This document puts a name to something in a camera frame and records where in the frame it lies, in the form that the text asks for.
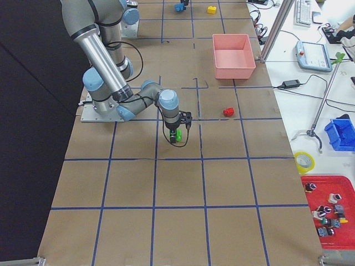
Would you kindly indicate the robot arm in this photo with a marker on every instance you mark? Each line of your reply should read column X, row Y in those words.
column 95, row 26
column 112, row 35

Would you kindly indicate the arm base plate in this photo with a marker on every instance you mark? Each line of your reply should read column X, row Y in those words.
column 106, row 107
column 129, row 31

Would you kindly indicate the yellow toy block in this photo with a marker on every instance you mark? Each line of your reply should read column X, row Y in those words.
column 211, row 9

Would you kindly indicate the red plastic tray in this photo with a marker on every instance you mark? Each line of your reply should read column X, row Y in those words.
column 331, row 202

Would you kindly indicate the blue toy block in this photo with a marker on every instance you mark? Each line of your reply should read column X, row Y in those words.
column 180, row 7

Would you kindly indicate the red toy block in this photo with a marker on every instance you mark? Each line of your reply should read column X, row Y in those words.
column 228, row 112

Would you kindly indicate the pink plastic box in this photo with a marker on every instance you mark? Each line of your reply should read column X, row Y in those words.
column 232, row 56

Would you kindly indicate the teach pendant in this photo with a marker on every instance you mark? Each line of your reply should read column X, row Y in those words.
column 313, row 56

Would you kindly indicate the white keyboard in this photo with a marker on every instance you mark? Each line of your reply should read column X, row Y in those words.
column 302, row 13

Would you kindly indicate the blue plastic bin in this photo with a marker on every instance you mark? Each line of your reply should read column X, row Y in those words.
column 340, row 132

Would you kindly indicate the yellow tape roll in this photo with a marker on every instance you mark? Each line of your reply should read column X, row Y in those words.
column 304, row 162

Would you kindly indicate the aluminium frame post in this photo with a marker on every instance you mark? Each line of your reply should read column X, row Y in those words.
column 283, row 12

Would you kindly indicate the black power adapter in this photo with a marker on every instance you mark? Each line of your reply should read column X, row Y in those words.
column 289, row 84

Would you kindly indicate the grabber reach tool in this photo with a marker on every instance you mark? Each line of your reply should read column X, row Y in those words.
column 311, row 131

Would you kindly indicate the green toy block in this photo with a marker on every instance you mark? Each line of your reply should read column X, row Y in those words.
column 178, row 135

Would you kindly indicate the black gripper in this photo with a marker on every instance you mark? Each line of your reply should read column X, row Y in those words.
column 171, row 127

